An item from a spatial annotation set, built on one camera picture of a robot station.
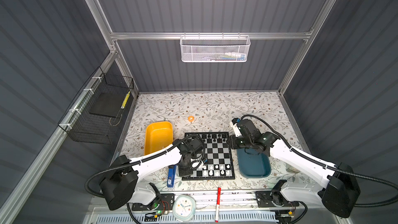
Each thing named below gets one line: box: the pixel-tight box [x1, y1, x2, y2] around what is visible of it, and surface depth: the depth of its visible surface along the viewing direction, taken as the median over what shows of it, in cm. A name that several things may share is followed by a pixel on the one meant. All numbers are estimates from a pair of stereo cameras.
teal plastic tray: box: [236, 148, 272, 178], surface depth 84 cm
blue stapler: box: [166, 164, 177, 188], surface depth 80 cm
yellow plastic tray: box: [144, 121, 174, 156], surface depth 98 cm
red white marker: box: [215, 187, 222, 223], surface depth 74 cm
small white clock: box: [172, 194, 196, 222], surface depth 71 cm
